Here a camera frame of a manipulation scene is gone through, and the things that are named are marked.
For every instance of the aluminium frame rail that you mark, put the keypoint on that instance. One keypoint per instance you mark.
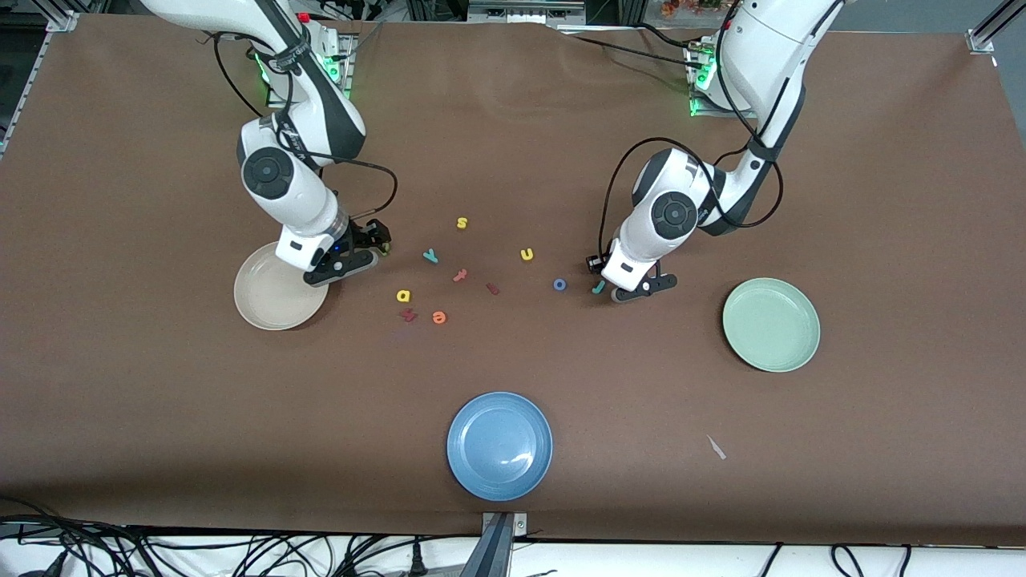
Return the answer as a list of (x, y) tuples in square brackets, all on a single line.
[(36, 76), (990, 28)]

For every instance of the metal camera post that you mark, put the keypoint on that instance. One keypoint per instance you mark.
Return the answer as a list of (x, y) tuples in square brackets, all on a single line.
[(498, 545)]

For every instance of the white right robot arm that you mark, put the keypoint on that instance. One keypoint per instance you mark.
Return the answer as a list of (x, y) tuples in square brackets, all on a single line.
[(304, 200)]

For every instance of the blue plate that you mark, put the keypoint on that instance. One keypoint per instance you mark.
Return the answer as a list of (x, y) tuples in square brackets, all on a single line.
[(499, 446)]

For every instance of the beige plate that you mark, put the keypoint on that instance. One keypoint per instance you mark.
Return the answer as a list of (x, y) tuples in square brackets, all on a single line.
[(268, 300)]

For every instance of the green plate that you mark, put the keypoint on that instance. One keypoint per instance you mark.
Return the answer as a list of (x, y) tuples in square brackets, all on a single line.
[(771, 324)]

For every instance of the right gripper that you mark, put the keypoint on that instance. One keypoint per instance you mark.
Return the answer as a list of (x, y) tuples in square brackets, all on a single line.
[(365, 237)]

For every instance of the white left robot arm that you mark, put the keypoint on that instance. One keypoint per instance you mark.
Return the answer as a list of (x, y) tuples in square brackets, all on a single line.
[(761, 48)]

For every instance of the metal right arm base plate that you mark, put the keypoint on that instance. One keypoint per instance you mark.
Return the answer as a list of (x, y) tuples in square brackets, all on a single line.
[(346, 84)]

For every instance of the aluminium crossbar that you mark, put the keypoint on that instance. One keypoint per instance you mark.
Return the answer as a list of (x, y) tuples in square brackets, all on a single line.
[(525, 11)]

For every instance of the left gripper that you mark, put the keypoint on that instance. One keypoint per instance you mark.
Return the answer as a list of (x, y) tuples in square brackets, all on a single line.
[(595, 265)]

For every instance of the black power plug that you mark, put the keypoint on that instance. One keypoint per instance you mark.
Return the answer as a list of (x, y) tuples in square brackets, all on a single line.
[(418, 561)]

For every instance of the white paper scrap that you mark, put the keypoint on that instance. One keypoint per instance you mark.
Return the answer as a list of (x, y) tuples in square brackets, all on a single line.
[(716, 447)]

